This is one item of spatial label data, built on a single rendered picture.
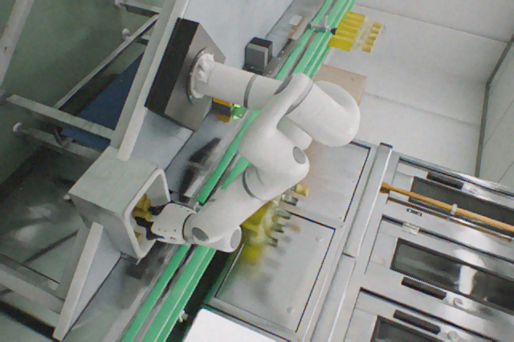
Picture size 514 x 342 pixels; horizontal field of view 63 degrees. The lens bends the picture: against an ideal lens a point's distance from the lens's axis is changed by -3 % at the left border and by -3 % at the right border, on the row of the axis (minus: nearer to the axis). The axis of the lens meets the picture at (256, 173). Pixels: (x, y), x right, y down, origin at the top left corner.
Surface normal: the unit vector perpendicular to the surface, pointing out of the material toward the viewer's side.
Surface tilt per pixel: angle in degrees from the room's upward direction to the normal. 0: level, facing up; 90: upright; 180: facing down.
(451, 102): 90
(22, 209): 90
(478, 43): 90
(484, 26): 90
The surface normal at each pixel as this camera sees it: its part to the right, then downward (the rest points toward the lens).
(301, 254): 0.02, -0.63
